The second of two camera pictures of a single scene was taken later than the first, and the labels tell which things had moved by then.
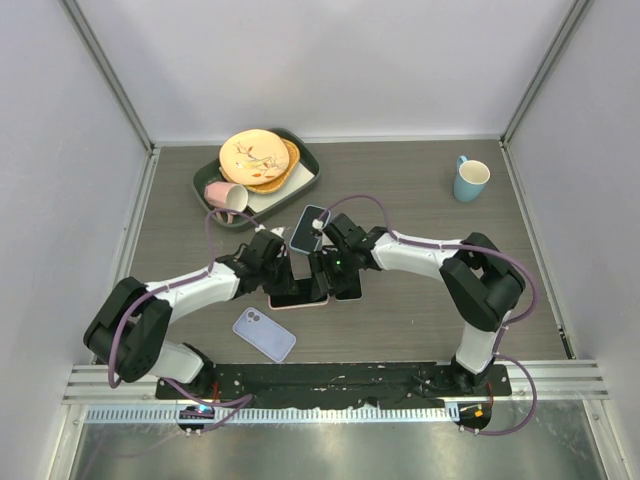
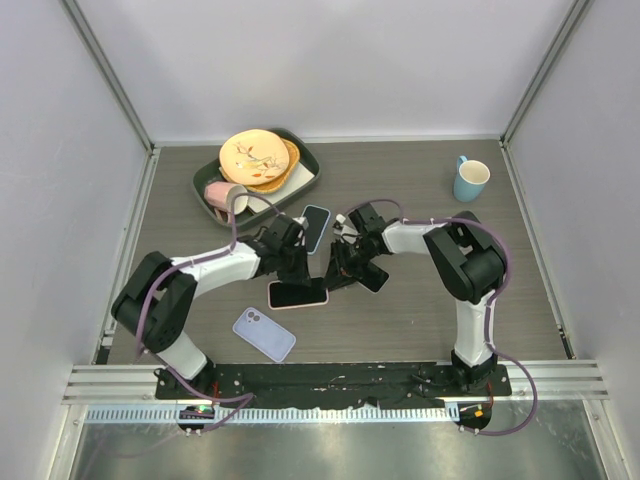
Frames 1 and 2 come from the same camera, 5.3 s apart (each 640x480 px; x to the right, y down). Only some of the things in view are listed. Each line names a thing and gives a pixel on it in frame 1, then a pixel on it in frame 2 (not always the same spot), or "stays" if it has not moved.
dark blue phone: x=305 y=237 stays
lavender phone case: x=264 y=334 stays
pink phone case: x=300 y=300 stays
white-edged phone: x=349 y=290 -> x=374 y=278
